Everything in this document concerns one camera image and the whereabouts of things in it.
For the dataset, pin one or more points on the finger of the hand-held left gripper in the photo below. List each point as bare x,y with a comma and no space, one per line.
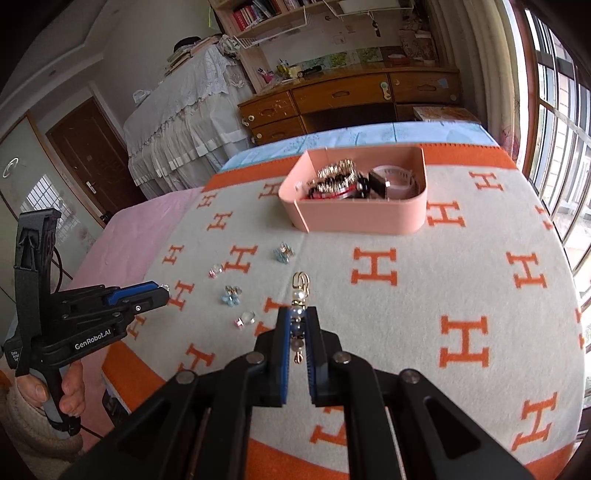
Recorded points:
138,308
124,293

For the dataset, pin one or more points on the pink storage box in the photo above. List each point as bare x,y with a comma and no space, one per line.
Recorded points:
360,217

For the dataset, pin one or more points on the wooden bookshelf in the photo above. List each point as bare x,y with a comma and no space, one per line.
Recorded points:
286,19

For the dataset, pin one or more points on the row of red books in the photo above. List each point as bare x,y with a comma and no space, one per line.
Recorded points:
247,16

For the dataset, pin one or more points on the pile of books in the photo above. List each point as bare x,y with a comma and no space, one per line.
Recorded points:
189,54

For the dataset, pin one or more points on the orange printed blanket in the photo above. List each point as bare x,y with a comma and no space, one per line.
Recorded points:
415,277

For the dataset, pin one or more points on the black hat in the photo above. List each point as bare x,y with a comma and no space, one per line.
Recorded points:
184,42

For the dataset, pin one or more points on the teal flower earring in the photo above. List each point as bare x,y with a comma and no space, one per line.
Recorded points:
284,253

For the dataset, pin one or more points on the wooden desk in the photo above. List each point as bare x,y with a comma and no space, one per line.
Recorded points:
341,92

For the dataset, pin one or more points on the black flashlight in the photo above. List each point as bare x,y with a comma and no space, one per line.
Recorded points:
310,70

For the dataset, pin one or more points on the crystal hair comb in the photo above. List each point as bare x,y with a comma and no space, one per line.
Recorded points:
334,173

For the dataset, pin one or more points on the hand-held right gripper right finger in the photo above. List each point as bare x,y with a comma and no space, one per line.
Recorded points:
315,355

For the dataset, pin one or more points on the brown wooden door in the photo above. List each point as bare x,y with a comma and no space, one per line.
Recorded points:
87,147

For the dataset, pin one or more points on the blue flower earring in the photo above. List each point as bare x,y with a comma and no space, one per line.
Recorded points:
232,294

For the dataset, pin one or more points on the pink bed sheet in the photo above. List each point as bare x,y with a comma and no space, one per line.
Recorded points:
129,240

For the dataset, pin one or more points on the person's left forearm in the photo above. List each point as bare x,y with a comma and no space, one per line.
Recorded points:
27,438

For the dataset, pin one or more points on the pen holder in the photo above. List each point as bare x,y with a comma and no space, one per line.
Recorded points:
282,68

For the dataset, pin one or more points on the piano with white lace cover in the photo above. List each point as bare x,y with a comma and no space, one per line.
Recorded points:
184,129

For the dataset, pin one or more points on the white cap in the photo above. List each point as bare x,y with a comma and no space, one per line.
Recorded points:
141,94

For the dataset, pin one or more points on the clear pink crystal earring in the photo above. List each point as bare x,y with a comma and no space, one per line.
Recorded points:
244,318

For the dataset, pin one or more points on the light blue sheet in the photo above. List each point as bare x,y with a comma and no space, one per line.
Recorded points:
323,138

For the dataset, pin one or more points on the cream curtain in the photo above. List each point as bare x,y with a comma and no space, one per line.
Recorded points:
471,69

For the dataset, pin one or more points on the pearl pin brooch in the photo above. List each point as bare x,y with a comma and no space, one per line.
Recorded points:
300,295

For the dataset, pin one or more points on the metal window grille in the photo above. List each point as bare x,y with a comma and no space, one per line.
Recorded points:
554,92

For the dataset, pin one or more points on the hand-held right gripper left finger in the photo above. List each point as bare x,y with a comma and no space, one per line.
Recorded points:
282,355

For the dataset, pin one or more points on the person's left hand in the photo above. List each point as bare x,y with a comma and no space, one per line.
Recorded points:
73,387

